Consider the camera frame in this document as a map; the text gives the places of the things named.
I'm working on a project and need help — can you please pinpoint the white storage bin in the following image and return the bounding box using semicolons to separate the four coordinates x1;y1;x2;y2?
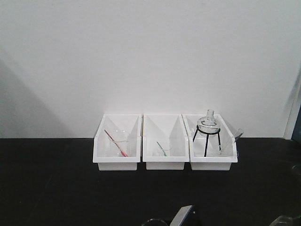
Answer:
142;114;190;170
93;114;142;171
182;114;238;170

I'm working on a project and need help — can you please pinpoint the clear beaker in bin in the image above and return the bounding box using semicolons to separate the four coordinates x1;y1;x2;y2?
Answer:
153;141;173;157
108;130;130;157

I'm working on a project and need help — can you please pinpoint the clear beaker in left bin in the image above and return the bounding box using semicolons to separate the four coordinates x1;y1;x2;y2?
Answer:
108;130;130;157

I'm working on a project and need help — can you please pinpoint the green stirring rod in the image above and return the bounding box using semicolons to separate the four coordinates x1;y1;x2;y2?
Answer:
156;141;168;157

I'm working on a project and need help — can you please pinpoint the clear glass beaker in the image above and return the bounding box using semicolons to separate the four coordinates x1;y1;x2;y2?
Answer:
141;218;168;226

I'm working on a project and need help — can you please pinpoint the clear beaker in middle bin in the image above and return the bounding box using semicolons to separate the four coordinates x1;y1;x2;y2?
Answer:
153;141;173;157

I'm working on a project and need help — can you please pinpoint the red stirring rod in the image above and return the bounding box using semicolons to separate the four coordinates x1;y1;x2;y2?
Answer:
104;130;128;157

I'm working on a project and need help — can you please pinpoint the black wire tripod stand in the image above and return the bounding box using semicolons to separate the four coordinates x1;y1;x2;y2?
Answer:
192;125;222;157

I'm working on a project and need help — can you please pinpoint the middle white storage bin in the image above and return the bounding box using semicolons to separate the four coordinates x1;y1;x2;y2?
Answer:
142;114;190;170

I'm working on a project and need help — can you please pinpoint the left white storage bin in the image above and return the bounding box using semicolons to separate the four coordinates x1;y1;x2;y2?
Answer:
93;114;142;171

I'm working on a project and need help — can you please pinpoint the clear glass test tube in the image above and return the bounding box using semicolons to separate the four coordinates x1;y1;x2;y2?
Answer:
219;129;244;154

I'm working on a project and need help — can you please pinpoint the round glass flask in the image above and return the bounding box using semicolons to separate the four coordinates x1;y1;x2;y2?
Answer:
198;109;220;136

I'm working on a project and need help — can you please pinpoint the right white storage bin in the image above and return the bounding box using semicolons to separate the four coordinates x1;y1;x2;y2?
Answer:
182;114;238;170

